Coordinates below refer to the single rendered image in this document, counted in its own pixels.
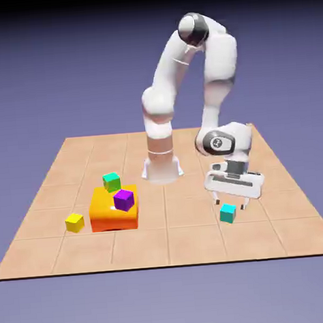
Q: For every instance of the small purple cube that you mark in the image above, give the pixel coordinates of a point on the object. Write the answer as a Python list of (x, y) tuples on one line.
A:
[(123, 200)]

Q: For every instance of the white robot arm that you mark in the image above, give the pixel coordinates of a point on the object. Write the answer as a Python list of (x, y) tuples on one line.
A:
[(219, 64)]

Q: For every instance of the small green cube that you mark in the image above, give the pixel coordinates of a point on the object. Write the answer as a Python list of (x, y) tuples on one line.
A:
[(112, 181)]

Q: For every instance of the large orange box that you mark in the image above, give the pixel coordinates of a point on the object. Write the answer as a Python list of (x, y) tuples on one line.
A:
[(111, 217)]

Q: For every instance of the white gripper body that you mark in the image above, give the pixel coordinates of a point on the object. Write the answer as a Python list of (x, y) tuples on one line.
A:
[(234, 185)]

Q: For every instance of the small cyan cube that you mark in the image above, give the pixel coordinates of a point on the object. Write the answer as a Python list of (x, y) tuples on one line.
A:
[(228, 213)]

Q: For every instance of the small yellow cube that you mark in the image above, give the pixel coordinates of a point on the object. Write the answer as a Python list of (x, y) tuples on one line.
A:
[(74, 223)]

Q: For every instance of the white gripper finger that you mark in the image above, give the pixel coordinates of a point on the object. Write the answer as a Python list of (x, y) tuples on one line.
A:
[(244, 203), (216, 198)]

